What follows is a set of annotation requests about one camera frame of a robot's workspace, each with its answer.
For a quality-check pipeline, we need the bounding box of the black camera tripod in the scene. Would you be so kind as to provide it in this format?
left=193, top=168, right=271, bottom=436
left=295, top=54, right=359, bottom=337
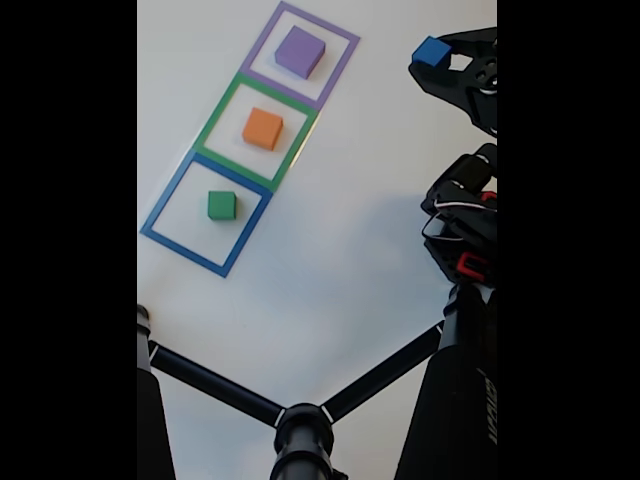
left=137, top=284, right=498, bottom=480

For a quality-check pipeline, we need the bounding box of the small blue cube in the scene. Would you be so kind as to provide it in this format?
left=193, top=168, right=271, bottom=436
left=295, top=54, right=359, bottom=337
left=410, top=35, right=453, bottom=70

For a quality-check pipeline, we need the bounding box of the purple square frame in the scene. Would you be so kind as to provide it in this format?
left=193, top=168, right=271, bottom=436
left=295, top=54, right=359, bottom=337
left=239, top=0, right=361, bottom=111

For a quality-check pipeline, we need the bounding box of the green square block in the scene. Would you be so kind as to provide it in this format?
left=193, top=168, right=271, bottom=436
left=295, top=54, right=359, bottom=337
left=207, top=190, right=238, bottom=222

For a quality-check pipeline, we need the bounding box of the blue square frame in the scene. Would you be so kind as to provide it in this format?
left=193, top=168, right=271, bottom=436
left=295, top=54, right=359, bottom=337
left=139, top=151, right=274, bottom=279

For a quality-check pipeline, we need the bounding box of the thin black camera cable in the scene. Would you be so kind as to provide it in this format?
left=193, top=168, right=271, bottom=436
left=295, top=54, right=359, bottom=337
left=421, top=207, right=484, bottom=242

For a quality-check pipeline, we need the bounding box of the orange square block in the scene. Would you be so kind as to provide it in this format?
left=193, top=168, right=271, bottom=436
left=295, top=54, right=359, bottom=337
left=242, top=106, right=285, bottom=152

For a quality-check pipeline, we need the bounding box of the green square frame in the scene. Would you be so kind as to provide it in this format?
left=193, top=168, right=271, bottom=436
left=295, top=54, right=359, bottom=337
left=192, top=72, right=320, bottom=194

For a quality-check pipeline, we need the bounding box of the purple square block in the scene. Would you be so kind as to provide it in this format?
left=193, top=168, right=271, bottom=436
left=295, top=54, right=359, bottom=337
left=274, top=25, right=327, bottom=80

